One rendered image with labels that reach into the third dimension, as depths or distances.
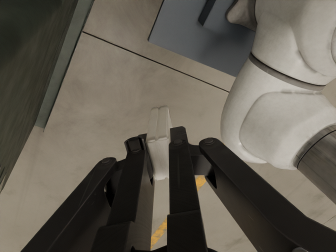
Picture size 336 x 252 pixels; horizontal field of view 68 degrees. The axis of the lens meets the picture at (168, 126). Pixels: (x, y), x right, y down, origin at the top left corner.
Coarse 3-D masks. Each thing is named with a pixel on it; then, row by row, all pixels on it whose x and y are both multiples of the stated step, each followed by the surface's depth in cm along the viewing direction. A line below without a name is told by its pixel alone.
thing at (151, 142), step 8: (152, 112) 21; (152, 120) 19; (152, 128) 17; (152, 136) 16; (152, 144) 16; (152, 152) 16; (152, 160) 16; (160, 160) 16; (160, 168) 16; (160, 176) 16
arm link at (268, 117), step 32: (256, 64) 46; (256, 96) 46; (288, 96) 43; (320, 96) 44; (224, 128) 54; (256, 128) 46; (288, 128) 42; (320, 128) 41; (256, 160) 53; (288, 160) 44; (320, 160) 40
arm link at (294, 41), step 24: (264, 0) 46; (288, 0) 39; (312, 0) 35; (264, 24) 44; (288, 24) 39; (312, 24) 35; (264, 48) 44; (288, 48) 40; (312, 48) 36; (288, 72) 42; (312, 72) 41
